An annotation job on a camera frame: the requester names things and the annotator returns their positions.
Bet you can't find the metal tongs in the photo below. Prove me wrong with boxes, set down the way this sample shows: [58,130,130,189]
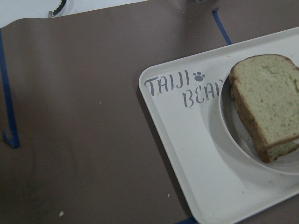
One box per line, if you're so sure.
[48,0,67,18]

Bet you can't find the white round plate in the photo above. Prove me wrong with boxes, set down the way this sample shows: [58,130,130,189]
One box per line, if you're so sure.
[218,77,299,176]

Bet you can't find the bread slice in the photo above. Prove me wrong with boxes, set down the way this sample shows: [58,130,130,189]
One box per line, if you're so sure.
[229,54,299,148]
[235,101,299,163]

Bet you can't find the white bear tray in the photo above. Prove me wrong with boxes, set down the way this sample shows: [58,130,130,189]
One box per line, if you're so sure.
[139,28,299,224]

